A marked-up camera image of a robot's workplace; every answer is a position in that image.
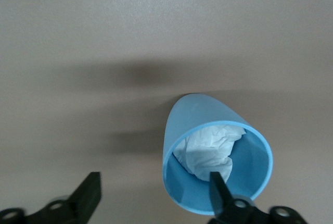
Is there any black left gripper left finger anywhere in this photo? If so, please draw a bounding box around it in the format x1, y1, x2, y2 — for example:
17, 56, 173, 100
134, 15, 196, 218
0, 171, 101, 224

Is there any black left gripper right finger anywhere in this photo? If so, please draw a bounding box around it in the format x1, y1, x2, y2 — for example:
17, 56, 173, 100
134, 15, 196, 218
208, 171, 308, 224

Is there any blue cup holding tissue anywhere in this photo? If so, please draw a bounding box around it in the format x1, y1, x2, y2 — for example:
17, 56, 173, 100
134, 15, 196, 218
161, 93, 274, 216

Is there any crumpled white tissue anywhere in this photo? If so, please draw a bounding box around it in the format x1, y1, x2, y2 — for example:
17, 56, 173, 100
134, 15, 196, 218
173, 125, 247, 183

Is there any brown table cloth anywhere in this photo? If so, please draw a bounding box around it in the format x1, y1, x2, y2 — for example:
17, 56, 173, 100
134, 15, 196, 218
0, 0, 333, 224

